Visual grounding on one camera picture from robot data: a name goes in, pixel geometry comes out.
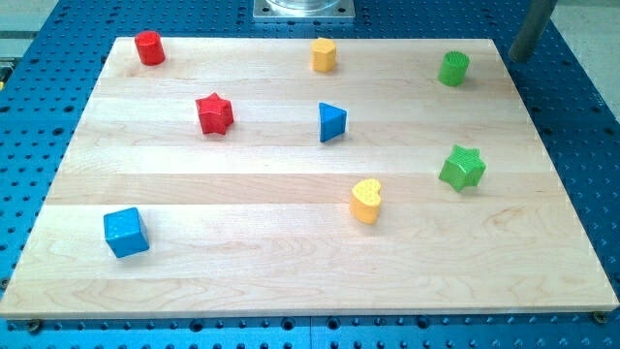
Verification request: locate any light wooden board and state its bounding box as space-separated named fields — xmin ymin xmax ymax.
xmin=1 ymin=37 xmax=618 ymax=319

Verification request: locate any yellow hexagon block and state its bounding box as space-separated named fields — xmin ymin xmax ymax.
xmin=310 ymin=38 xmax=336 ymax=73

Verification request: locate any blue cube block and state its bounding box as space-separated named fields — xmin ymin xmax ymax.
xmin=104 ymin=207 xmax=150 ymax=259

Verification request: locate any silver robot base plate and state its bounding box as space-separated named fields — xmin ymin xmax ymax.
xmin=253 ymin=0 xmax=356 ymax=20

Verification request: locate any blue triangle block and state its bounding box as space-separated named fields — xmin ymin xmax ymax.
xmin=319 ymin=103 xmax=348 ymax=143

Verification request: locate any red cylinder block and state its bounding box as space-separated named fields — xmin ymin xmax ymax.
xmin=134 ymin=30 xmax=166 ymax=66

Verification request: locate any yellow heart block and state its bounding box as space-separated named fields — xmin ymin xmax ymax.
xmin=350 ymin=178 xmax=382 ymax=224

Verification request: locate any red star block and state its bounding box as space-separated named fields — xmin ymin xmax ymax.
xmin=195 ymin=93 xmax=233 ymax=135

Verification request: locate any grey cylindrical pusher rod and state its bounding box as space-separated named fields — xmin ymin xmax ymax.
xmin=509 ymin=0 xmax=558 ymax=63

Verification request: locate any green cylinder block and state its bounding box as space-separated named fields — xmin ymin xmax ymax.
xmin=438 ymin=50 xmax=470 ymax=86

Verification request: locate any green star block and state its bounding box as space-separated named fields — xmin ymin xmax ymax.
xmin=439 ymin=144 xmax=486 ymax=192

